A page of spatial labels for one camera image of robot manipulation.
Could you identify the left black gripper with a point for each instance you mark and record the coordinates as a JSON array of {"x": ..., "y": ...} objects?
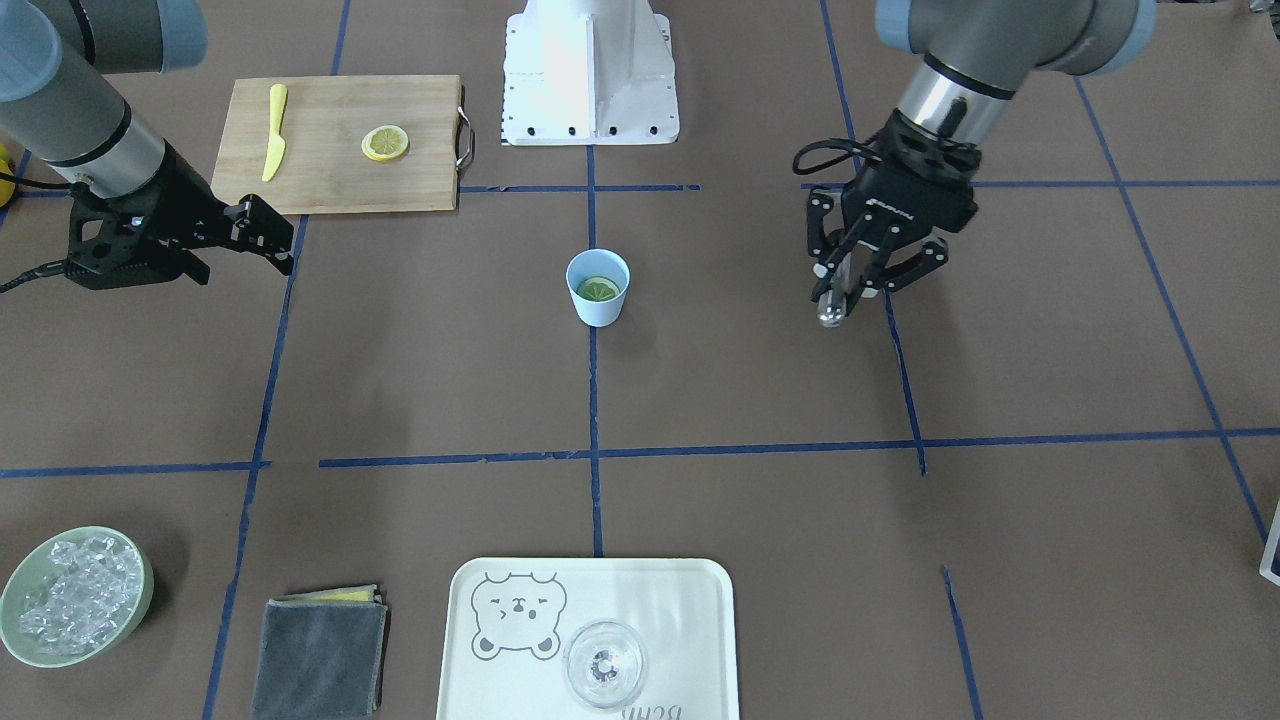
[{"x": 908, "y": 197}]

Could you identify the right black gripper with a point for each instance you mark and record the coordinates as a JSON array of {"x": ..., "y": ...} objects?
[{"x": 188, "y": 203}]

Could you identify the steel muddler black tip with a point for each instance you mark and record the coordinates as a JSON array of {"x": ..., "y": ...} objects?
[{"x": 838, "y": 284}]

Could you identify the light blue plastic cup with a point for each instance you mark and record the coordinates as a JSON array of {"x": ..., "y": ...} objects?
[{"x": 598, "y": 262}]

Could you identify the green lime slice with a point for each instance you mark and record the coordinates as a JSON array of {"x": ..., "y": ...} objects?
[{"x": 598, "y": 289}]

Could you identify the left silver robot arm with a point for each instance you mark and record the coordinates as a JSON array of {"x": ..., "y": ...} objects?
[{"x": 885, "y": 229}]

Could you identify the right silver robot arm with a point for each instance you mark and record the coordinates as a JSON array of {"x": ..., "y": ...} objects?
[{"x": 57, "y": 102}]

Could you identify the yellow lemon slice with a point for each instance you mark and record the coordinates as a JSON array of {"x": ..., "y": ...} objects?
[{"x": 385, "y": 143}]

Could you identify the bamboo cutting board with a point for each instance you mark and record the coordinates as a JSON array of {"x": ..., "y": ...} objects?
[{"x": 323, "y": 170}]

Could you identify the yellow plastic knife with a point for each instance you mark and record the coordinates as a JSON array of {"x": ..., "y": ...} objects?
[{"x": 275, "y": 151}]

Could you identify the green bowl of ice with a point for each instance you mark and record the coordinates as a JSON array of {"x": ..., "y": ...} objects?
[{"x": 77, "y": 596}]

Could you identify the grey folded cloth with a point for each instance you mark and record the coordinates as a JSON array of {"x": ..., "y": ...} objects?
[{"x": 321, "y": 655}]

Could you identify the cream bear tray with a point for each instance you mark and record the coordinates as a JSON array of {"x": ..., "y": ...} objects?
[{"x": 510, "y": 621}]

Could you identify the clear wine glass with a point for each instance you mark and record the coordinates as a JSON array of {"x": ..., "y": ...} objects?
[{"x": 606, "y": 664}]

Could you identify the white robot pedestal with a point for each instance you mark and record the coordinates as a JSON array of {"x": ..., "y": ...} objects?
[{"x": 589, "y": 73}]

